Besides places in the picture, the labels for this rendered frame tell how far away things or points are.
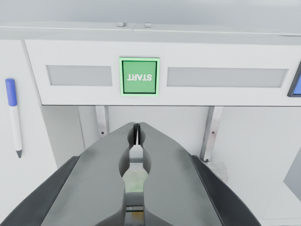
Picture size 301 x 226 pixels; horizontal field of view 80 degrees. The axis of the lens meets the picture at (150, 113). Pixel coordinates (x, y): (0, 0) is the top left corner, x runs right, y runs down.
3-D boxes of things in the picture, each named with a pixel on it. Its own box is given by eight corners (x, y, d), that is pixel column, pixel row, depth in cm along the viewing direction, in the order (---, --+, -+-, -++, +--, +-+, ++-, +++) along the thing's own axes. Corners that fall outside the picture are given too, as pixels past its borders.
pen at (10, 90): (21, 159, 30) (10, 81, 24) (15, 159, 30) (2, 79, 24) (24, 156, 31) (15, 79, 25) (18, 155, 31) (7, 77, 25)
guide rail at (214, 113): (193, 216, 65) (195, 225, 62) (187, 216, 65) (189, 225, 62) (222, 82, 42) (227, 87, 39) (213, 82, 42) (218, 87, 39)
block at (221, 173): (218, 190, 50) (222, 200, 48) (206, 190, 50) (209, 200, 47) (224, 169, 47) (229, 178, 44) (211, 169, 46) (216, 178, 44)
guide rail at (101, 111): (117, 218, 64) (116, 227, 61) (111, 219, 64) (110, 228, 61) (104, 81, 41) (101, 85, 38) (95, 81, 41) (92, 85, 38)
